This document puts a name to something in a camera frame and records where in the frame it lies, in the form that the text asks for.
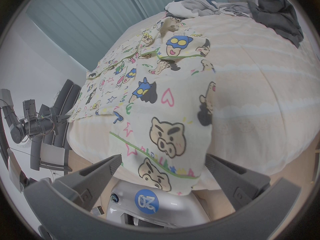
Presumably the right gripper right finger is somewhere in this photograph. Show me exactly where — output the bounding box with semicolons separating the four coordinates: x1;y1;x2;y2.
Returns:
205;155;271;212

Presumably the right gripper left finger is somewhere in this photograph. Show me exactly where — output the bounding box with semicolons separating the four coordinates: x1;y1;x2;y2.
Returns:
54;154;123;211

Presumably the white printed pyjama top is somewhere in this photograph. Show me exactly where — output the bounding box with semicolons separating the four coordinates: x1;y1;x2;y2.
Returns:
66;15;217;197

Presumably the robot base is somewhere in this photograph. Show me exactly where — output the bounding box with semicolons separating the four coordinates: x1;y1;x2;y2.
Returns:
91;180;218;229

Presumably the bed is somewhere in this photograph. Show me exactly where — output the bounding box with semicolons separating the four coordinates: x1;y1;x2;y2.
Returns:
66;0;320;192

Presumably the pile of clothes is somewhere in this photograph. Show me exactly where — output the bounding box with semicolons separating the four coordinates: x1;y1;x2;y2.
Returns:
164;0;222;18

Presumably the black chest of drawers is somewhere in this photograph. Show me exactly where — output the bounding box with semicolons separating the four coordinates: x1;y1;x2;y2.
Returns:
30;79;82;171

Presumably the black garment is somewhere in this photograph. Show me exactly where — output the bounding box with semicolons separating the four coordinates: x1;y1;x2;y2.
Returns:
247;0;304;49

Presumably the grey garment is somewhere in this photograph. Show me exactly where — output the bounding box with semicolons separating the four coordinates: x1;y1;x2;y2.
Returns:
219;3;253;17

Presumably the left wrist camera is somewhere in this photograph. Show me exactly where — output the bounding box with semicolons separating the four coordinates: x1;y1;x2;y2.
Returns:
39;104;54;120

